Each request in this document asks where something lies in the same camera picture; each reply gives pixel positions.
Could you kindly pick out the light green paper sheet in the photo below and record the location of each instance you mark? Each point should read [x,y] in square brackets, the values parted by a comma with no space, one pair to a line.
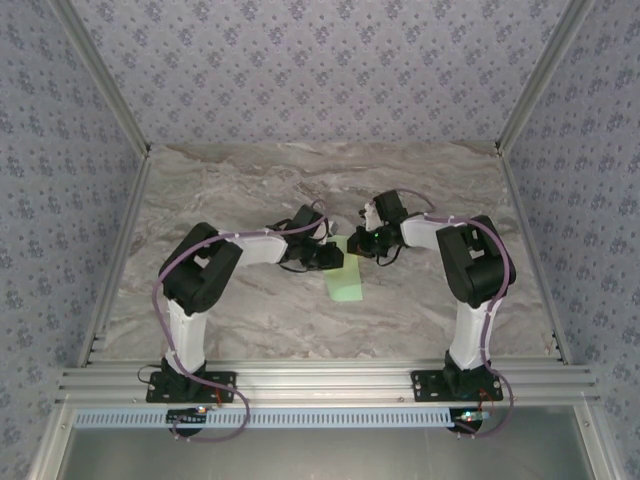
[345,285]

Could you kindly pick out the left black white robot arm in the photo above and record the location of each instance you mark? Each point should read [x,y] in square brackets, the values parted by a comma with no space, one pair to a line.
[190,340]

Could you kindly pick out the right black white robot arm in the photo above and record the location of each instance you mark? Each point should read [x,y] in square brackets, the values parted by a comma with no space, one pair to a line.
[470,340]

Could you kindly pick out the grey metal sheet panel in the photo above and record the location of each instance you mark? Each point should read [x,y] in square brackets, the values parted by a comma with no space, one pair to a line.
[325,455]

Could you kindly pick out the small adapter circuit board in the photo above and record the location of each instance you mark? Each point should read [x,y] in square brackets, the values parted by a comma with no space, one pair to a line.
[187,415]
[470,416]

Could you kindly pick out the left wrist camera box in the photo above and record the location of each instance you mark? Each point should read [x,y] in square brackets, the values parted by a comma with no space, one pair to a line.
[333,227]

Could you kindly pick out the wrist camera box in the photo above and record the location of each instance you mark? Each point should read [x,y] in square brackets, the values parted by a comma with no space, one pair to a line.
[371,212]
[333,227]

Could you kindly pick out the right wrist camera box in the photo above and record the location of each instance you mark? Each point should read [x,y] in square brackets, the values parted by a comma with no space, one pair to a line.
[371,212]

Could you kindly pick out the aluminium mounting rail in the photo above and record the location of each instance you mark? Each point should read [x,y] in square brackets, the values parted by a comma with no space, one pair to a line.
[325,385]

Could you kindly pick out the aluminium table side rail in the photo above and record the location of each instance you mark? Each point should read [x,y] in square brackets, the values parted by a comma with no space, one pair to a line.
[523,225]
[126,225]

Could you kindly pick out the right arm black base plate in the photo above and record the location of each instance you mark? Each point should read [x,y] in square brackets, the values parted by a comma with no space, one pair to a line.
[425,387]

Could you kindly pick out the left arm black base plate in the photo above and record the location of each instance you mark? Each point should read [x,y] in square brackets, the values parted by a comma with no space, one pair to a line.
[225,387]

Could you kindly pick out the aluminium frame post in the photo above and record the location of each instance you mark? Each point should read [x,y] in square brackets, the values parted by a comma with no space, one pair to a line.
[106,75]
[542,75]

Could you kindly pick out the aluminium frame bar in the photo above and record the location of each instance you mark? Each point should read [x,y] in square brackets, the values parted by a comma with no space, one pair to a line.
[595,440]
[52,440]

